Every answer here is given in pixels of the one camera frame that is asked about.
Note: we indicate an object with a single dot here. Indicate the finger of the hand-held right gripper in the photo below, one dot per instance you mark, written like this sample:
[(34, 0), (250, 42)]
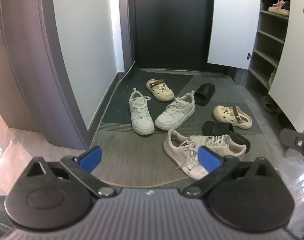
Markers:
[(292, 140)]

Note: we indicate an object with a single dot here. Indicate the plain white cabinet door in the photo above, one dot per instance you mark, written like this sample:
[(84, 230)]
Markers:
[(232, 22)]

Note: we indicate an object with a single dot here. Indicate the grey green entry mat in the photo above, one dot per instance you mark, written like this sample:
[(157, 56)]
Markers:
[(132, 155)]

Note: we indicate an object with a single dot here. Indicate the beige lace-up sneaker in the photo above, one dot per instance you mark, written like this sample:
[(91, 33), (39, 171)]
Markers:
[(229, 148), (177, 150)]

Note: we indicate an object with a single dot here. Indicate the grey shoe cabinet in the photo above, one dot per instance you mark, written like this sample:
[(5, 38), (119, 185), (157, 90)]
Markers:
[(267, 22)]

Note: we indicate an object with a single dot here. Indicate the light green shoe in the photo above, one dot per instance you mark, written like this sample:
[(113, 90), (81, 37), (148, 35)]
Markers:
[(272, 78)]

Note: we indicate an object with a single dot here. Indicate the grey green shoe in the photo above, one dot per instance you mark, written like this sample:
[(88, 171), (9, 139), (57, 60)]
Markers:
[(268, 103)]

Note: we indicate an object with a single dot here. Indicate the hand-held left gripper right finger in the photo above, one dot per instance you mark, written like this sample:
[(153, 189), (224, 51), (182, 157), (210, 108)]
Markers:
[(208, 161)]

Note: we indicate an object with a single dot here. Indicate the cream pink sandal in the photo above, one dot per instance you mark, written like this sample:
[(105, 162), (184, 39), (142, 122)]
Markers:
[(277, 9)]

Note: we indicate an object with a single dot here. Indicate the dark front door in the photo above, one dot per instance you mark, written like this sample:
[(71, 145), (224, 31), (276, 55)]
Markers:
[(172, 25)]

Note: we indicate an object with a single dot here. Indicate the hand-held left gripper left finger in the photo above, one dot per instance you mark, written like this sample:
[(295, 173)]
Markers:
[(92, 157)]

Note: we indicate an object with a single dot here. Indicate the white lace-up sneaker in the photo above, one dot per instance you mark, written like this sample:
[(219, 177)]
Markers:
[(142, 120), (174, 116)]

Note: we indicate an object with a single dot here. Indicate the black slide sandal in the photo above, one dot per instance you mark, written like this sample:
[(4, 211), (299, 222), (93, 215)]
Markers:
[(204, 93), (217, 128)]

